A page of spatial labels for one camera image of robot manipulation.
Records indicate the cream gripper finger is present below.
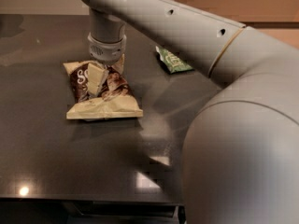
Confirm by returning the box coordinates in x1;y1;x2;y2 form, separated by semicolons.
111;54;125;74
87;63;108;97

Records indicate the brown and cream chip bag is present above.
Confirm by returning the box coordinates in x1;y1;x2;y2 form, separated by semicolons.
64;61;143;120

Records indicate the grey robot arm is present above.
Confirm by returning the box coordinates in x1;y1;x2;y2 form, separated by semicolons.
82;0;299;224

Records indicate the green chip bag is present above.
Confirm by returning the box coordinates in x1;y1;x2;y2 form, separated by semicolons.
156;47;193;74

